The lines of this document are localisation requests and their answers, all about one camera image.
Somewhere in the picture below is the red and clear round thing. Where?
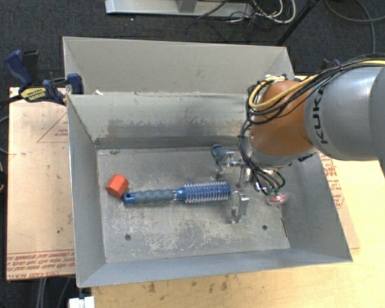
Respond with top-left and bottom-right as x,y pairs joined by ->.
267,192 -> 288,206

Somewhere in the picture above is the grey metal bin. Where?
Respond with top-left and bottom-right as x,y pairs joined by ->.
62,36 -> 354,289

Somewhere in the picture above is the orange block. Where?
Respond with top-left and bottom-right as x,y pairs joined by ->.
105,173 -> 130,199

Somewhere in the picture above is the blue round hairbrush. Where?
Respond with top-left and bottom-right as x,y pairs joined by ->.
122,180 -> 232,206

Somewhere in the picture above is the dark grey-blue small cylinder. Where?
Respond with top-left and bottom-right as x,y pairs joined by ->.
211,143 -> 228,166

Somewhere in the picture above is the brown cardboard board red print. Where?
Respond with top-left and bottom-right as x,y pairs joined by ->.
6,87 -> 361,282

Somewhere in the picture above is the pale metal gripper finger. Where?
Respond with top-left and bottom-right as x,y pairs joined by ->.
215,151 -> 243,179
229,189 -> 250,225

